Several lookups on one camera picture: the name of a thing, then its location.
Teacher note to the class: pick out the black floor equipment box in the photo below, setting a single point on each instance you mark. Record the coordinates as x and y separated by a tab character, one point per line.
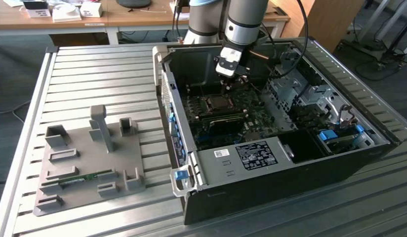
355	49

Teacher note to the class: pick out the CPU socket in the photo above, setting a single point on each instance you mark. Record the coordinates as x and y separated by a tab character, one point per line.
224	109

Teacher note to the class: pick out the dark grey round object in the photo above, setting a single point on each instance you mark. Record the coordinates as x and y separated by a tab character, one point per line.
134	3

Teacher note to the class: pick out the wooden office desk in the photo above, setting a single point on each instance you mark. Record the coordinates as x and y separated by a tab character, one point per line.
140	17
12	21

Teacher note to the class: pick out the blue disk carrier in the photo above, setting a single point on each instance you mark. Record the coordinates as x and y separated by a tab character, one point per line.
327	136

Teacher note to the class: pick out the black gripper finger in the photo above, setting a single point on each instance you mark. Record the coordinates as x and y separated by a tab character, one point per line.
242	79
228	83

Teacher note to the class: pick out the white box with round opening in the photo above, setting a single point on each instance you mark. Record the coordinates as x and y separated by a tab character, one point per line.
67	16

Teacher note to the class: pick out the grey parts rack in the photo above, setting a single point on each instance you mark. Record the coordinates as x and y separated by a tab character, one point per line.
84	153

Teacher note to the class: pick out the grey power supply unit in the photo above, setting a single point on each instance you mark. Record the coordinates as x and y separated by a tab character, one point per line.
216	168

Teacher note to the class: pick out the black open PC case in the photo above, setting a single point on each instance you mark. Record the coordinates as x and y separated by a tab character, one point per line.
289	187

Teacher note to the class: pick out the blue plastic bracket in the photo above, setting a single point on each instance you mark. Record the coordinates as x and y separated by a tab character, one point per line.
359	130

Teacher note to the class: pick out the blue card retention clip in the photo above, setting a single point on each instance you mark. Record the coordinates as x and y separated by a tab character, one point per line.
178	135
172	116

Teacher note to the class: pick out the blue plastic latch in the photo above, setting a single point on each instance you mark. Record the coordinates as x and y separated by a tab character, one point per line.
180	175

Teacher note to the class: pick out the green RAM stick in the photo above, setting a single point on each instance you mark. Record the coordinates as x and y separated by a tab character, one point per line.
82	178

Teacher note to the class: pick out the metal drive cage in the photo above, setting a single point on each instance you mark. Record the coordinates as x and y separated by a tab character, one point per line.
282	86

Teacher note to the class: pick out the wooden cabinet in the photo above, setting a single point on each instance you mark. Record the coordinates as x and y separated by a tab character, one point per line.
322	22

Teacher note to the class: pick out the green motherboard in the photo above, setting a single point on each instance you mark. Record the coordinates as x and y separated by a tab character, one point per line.
257	118

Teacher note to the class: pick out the black expansion card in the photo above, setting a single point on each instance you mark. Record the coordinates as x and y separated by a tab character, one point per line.
224	126

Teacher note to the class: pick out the small white printed box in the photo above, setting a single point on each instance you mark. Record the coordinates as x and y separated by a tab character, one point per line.
39	13
91	11

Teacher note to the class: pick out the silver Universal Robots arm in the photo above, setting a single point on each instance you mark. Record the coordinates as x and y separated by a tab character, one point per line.
243	27

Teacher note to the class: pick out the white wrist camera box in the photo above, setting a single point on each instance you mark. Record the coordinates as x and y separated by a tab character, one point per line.
228	63

